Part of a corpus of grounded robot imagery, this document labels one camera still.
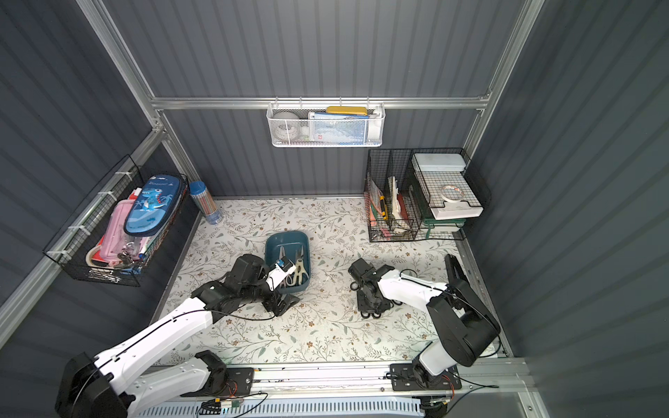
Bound white tape roll in basket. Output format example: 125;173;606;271
269;111;301;143

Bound cream kitchen scissors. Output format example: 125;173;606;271
287;248;308;287

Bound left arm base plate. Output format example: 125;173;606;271
179;366;255;398

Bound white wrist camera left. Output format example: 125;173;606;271
266;260;295;291

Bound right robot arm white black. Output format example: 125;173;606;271
348;254;501;388

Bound black wire desk organizer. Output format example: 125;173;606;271
364;147;491;242

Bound tape roll on tray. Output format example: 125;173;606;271
440;185;464;203

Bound black wire side basket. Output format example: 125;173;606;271
44;155;189;287

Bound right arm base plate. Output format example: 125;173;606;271
385;363;463;392

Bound colored pencil tube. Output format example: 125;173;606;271
190;181;222;225

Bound pink pencil case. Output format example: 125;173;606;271
99;200;139;266

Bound blue white box in basket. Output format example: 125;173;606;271
308;113;369;145

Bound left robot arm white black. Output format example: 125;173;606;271
55;254;298;417

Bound white wire wall basket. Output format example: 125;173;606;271
266;104;386;148

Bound blue shark pencil case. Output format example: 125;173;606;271
124;174;186;237

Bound teal plastic storage box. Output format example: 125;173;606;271
263;230;313;295

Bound yellow case in basket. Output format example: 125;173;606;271
326;106;369;116

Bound blue handled scissors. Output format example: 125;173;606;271
276;246;286;268

